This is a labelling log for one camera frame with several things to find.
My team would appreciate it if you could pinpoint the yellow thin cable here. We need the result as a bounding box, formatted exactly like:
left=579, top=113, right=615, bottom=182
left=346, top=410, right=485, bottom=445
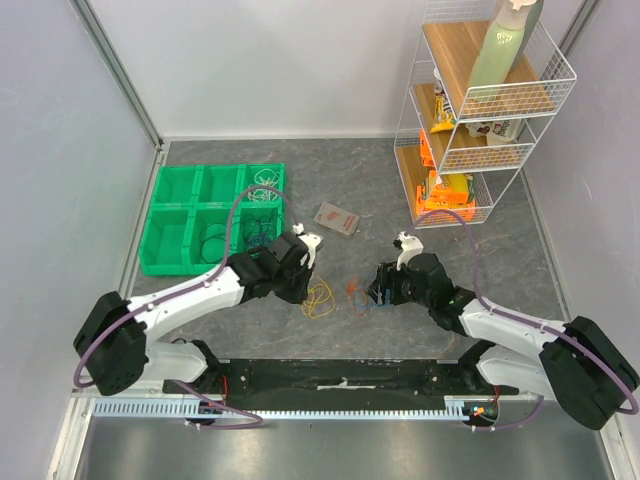
left=300, top=279, right=337, bottom=319

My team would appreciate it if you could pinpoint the orange thin cable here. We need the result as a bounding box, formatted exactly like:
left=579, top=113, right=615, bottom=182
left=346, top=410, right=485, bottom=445
left=346, top=277, right=371, bottom=317

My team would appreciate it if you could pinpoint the purple thin cable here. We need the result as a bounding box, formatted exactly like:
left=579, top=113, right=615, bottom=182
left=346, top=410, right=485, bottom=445
left=239, top=211, right=282, bottom=251

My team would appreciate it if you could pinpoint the brown thin cable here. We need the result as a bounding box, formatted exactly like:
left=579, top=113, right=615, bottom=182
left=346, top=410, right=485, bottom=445
left=198, top=224, right=234, bottom=264

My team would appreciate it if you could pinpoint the white thin cable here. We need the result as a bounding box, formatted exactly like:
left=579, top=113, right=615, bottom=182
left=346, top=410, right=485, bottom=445
left=245, top=168, right=284, bottom=203

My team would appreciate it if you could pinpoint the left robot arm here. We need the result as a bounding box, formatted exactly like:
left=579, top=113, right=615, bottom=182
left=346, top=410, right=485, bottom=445
left=73, top=232, right=322, bottom=396

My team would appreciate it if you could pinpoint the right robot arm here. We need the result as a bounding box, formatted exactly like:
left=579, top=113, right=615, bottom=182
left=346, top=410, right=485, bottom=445
left=367, top=253, right=639, bottom=430

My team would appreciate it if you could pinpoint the small grey red box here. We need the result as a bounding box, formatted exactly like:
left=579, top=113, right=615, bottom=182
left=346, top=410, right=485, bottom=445
left=314, top=202, right=360, bottom=238

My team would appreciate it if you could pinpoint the orange snack box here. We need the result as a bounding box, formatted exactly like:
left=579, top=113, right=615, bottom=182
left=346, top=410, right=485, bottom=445
left=415, top=169, right=476, bottom=221

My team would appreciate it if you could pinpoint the green compartment tray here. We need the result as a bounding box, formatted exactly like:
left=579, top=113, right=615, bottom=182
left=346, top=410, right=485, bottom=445
left=139, top=163, right=286, bottom=276

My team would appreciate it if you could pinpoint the yellow snack pack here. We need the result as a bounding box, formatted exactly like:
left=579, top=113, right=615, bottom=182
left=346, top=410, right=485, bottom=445
left=434, top=173, right=474, bottom=205

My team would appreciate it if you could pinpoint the yellow snack bag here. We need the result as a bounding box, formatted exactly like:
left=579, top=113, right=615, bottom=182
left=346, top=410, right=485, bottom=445
left=430, top=94, right=456, bottom=134

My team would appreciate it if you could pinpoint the white snack package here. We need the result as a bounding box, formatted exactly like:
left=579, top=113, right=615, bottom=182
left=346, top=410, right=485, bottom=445
left=465, top=119, right=522, bottom=146

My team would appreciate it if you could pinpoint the green spray bottle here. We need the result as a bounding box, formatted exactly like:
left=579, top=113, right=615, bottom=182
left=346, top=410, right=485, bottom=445
left=468, top=0, right=544, bottom=103

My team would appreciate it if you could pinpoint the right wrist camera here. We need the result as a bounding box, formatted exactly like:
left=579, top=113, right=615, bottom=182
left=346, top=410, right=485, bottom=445
left=393, top=231, right=424, bottom=271

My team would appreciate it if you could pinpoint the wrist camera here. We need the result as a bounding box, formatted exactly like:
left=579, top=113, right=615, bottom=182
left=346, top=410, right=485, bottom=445
left=393, top=231, right=424, bottom=271
left=292, top=223, right=323, bottom=270

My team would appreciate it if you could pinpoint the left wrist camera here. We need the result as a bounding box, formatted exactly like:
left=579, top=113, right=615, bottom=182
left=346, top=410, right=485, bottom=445
left=292, top=223, right=323, bottom=270

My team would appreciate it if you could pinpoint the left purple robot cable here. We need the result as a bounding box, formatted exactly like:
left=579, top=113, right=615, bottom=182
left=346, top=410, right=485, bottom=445
left=73, top=184, right=306, bottom=388

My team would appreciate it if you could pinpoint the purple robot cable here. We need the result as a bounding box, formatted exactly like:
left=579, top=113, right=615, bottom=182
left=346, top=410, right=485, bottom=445
left=404, top=209, right=640, bottom=416
left=73, top=184, right=306, bottom=388

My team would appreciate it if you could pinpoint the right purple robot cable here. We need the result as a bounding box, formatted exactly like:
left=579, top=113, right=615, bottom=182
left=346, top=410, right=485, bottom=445
left=404, top=209, right=640, bottom=416

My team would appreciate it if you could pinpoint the grey slotted cable duct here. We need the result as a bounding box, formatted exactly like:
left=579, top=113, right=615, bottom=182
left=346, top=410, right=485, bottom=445
left=92, top=396, right=469, bottom=421

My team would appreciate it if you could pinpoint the white wire shelf rack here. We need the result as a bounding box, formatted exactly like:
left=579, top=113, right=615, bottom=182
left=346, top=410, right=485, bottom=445
left=394, top=1, right=577, bottom=228

